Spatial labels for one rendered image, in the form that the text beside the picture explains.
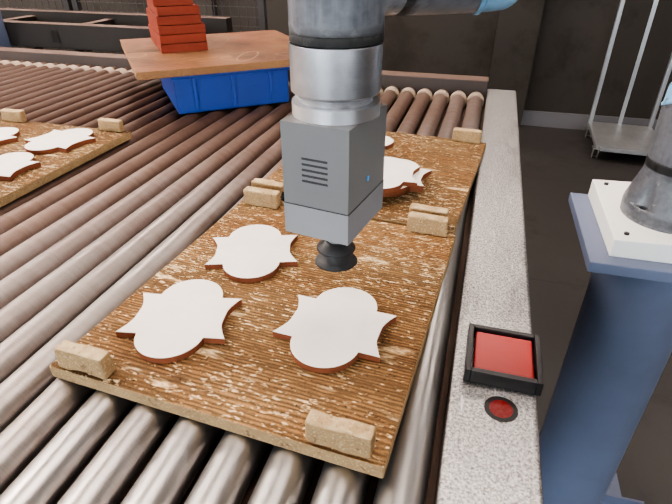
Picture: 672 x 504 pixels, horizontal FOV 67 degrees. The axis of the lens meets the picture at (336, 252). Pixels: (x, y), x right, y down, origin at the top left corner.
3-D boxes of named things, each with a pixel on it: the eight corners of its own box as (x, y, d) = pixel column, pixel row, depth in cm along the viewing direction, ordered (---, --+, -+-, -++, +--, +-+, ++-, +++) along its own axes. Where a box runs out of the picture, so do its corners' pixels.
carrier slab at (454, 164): (485, 149, 108) (486, 142, 107) (452, 240, 75) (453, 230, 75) (332, 131, 119) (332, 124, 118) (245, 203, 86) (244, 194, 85)
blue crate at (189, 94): (259, 78, 163) (257, 45, 158) (292, 102, 139) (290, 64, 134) (160, 88, 153) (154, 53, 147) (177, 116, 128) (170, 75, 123)
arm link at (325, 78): (270, 45, 39) (319, 30, 45) (274, 105, 41) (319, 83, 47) (360, 53, 36) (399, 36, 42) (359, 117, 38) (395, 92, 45)
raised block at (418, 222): (448, 232, 74) (450, 215, 73) (446, 238, 73) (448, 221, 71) (408, 226, 76) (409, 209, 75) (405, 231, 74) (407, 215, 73)
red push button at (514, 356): (529, 349, 56) (532, 340, 55) (532, 389, 51) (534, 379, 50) (474, 339, 57) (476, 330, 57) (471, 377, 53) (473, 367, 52)
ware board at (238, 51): (275, 35, 174) (274, 29, 173) (333, 62, 135) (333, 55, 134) (121, 45, 157) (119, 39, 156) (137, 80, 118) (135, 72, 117)
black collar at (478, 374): (537, 346, 56) (540, 334, 56) (540, 396, 50) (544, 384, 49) (467, 334, 58) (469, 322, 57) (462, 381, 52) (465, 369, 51)
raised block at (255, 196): (282, 205, 82) (281, 190, 80) (277, 210, 80) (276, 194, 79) (248, 200, 84) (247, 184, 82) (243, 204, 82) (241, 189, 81)
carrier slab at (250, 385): (454, 242, 75) (456, 233, 74) (383, 480, 42) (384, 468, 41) (244, 207, 85) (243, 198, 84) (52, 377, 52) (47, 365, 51)
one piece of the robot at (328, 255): (327, 227, 52) (327, 243, 53) (309, 244, 49) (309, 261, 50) (361, 235, 51) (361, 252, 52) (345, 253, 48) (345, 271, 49)
